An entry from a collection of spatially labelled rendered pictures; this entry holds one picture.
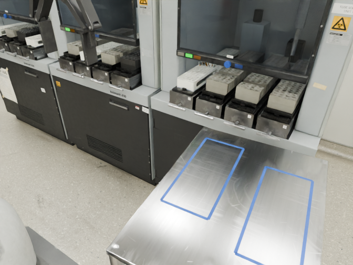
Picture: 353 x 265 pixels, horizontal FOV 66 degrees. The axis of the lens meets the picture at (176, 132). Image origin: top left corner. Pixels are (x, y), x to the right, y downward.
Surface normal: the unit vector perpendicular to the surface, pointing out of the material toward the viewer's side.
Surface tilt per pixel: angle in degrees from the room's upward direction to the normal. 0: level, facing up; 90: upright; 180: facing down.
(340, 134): 90
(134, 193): 0
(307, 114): 90
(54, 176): 0
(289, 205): 0
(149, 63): 90
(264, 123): 90
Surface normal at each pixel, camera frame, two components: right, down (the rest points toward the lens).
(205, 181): 0.01, -0.83
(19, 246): 1.00, 0.04
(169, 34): -0.54, 0.47
